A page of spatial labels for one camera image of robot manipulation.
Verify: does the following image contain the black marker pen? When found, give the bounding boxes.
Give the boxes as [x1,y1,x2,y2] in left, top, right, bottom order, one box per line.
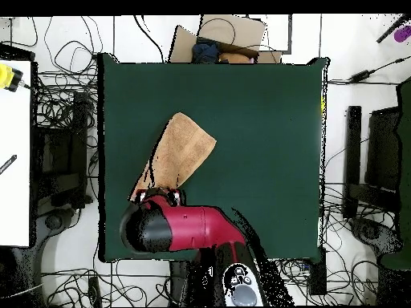
[0,154,18,176]

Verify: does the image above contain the dark green table cloth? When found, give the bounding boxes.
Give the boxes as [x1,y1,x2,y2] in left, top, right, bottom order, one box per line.
[97,52,330,264]

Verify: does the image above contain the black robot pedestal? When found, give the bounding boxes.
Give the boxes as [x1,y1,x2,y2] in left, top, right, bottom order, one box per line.
[168,260,193,307]

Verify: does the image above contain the dark blue cloth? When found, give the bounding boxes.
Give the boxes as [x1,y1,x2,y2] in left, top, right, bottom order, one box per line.
[191,38,221,64]

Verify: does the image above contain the black rod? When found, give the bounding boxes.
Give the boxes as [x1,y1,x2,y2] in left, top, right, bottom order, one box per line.
[376,13,411,44]

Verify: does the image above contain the green cloth on side table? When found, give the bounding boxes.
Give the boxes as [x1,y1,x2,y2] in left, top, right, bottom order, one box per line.
[380,76,411,271]

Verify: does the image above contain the purple object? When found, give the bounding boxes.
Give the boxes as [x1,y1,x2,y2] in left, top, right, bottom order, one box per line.
[393,25,411,43]

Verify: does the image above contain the black power adapter with cable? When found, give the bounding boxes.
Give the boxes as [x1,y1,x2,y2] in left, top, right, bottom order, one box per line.
[327,55,411,86]

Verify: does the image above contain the brown cardboard box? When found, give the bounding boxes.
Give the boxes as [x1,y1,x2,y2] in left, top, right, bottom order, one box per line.
[168,14,283,64]

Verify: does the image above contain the white panel with dark frame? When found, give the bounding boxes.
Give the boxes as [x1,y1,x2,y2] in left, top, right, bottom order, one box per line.
[246,14,293,55]

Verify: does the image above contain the black monitor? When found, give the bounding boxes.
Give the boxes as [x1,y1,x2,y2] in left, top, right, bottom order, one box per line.
[364,106,402,213]

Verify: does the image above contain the black cable tangle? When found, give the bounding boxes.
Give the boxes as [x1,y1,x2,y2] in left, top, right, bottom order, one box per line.
[31,15,105,136]
[275,182,386,307]
[41,259,171,308]

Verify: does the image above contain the orange cloth in box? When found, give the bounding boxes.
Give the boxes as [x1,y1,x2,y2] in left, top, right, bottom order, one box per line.
[218,51,253,64]

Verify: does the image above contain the black equipment stand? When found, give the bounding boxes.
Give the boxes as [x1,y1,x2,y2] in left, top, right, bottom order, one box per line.
[31,91,94,209]

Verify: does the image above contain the yellow and black tool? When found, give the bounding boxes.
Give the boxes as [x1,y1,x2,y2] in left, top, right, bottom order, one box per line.
[0,63,31,93]

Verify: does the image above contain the grey wheeled stand base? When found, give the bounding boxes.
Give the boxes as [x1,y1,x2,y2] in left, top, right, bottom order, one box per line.
[349,216,402,257]
[31,206,78,264]

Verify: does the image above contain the black upright bar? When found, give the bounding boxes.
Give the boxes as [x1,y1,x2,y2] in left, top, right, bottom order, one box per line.
[342,105,363,220]

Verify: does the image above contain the black power strip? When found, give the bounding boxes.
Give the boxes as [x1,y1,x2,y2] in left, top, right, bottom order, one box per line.
[87,275,103,308]

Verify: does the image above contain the white side table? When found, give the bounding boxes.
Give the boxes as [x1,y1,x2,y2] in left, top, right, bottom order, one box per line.
[0,59,33,248]

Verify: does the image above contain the black box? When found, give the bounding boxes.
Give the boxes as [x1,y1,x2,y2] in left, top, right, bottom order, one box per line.
[307,246,328,296]

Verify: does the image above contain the orange terry towel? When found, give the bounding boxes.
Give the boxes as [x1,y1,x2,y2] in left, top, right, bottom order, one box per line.
[128,111,218,202]

